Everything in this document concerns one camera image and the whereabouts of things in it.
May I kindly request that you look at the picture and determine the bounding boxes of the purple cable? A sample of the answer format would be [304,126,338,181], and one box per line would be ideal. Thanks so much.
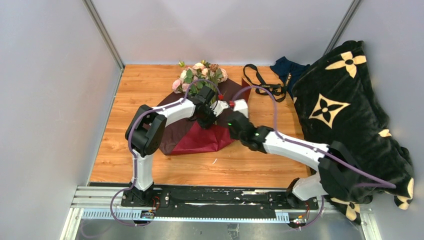
[109,78,224,228]
[230,85,397,229]

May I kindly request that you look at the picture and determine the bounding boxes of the dark red wrapping paper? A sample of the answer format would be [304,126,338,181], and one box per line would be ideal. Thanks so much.
[158,79,249,156]

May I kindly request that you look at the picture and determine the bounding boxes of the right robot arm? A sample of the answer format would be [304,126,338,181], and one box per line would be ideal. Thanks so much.
[226,111,360,209]

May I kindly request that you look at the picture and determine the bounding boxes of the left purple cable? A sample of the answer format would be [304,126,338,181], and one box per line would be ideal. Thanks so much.
[109,78,224,228]

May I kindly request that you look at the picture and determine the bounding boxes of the black blanket with cream flowers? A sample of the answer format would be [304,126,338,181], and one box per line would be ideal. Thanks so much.
[290,40,415,224]

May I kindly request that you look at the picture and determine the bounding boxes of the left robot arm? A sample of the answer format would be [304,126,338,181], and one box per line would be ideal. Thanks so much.
[124,86,226,207]

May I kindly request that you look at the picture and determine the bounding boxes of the aluminium rail frame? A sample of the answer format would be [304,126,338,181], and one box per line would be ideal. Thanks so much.
[60,182,382,240]

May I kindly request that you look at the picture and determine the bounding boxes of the dark blue cloth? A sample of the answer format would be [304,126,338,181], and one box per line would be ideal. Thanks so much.
[270,56,311,99]

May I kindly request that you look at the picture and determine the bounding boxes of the black strap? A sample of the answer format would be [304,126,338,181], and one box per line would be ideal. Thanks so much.
[243,63,292,104]

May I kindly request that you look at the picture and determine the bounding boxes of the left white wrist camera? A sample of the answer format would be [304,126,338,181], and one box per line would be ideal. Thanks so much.
[210,100,230,117]

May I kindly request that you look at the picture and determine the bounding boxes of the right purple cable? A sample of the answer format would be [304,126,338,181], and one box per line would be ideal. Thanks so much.
[230,85,397,229]

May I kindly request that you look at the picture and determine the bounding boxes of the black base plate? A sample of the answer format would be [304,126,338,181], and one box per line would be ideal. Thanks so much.
[121,185,319,221]

